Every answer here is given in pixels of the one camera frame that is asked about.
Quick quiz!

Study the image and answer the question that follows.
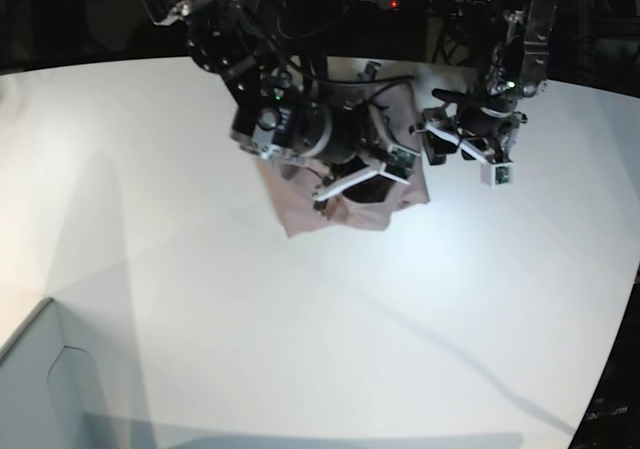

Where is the white cardboard box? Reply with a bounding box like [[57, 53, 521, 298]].
[[0, 296, 156, 449]]

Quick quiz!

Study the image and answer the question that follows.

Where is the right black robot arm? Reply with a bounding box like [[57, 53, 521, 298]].
[[142, 0, 398, 207]]

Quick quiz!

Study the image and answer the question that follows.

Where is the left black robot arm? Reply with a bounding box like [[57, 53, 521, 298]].
[[421, 0, 558, 166]]

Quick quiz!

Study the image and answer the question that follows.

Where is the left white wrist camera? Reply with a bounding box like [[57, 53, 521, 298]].
[[481, 162, 513, 188]]

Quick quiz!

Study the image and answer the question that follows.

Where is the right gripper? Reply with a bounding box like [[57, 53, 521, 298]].
[[311, 108, 395, 212]]

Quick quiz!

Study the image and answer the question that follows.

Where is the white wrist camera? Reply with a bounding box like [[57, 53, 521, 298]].
[[481, 162, 513, 188], [382, 144, 420, 185]]

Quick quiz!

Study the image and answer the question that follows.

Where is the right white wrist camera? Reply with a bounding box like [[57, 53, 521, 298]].
[[382, 144, 420, 185]]

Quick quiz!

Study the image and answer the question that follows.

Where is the mauve pink t-shirt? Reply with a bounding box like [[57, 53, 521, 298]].
[[230, 56, 481, 240]]

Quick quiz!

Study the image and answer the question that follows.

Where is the black power strip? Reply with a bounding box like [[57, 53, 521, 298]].
[[375, 0, 489, 17]]

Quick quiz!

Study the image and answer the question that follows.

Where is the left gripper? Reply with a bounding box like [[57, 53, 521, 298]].
[[411, 108, 526, 167]]

